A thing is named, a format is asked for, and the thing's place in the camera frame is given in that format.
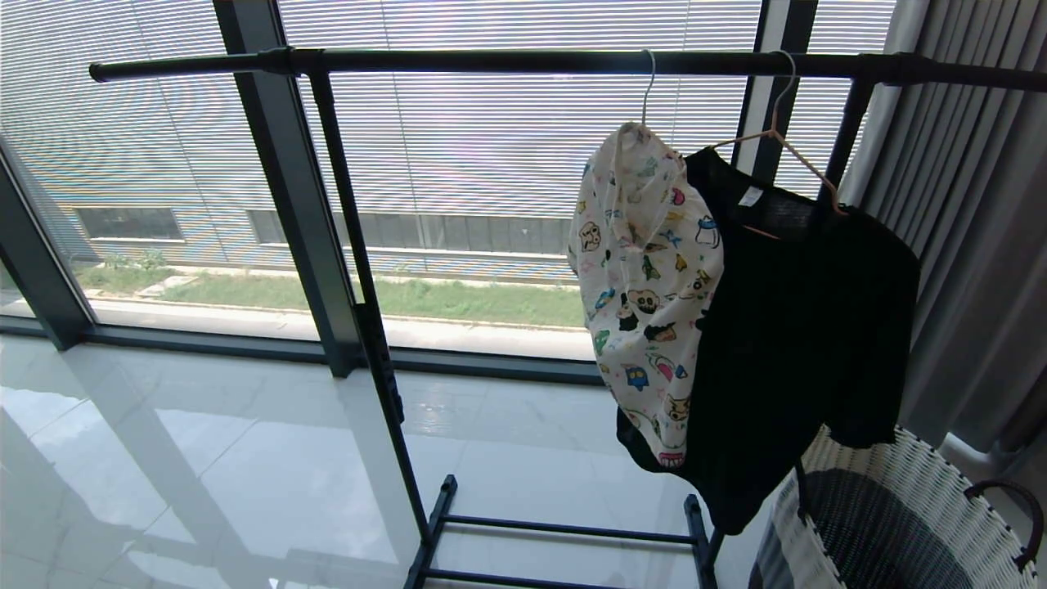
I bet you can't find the pink clothes hanger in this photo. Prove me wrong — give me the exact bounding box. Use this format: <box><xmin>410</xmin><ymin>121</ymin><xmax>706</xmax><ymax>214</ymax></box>
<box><xmin>640</xmin><ymin>49</ymin><xmax>658</xmax><ymax>128</ymax></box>
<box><xmin>710</xmin><ymin>51</ymin><xmax>849</xmax><ymax>241</ymax></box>

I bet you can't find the white laundry basket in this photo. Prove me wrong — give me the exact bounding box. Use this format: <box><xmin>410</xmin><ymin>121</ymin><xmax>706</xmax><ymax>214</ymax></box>
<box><xmin>748</xmin><ymin>425</ymin><xmax>1046</xmax><ymax>589</ymax></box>

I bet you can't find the black clothes rack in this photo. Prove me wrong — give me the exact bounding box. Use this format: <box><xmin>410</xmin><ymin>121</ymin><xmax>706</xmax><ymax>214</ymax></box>
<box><xmin>88</xmin><ymin>47</ymin><xmax>1047</xmax><ymax>589</ymax></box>

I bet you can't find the beige curtain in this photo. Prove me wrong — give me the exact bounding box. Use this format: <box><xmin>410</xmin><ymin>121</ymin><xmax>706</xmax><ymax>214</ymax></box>
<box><xmin>838</xmin><ymin>0</ymin><xmax>1047</xmax><ymax>492</ymax></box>

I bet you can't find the cream printed garment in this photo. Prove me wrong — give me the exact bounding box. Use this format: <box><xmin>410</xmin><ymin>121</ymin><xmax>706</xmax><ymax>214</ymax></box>
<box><xmin>567</xmin><ymin>123</ymin><xmax>726</xmax><ymax>469</ymax></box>

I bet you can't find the black garment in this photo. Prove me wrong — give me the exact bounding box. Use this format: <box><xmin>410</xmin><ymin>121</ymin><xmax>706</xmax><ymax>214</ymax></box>
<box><xmin>615</xmin><ymin>147</ymin><xmax>923</xmax><ymax>537</ymax></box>

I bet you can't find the window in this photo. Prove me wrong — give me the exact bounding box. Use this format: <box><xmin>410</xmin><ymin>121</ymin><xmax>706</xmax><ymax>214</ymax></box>
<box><xmin>0</xmin><ymin>0</ymin><xmax>901</xmax><ymax>385</ymax></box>

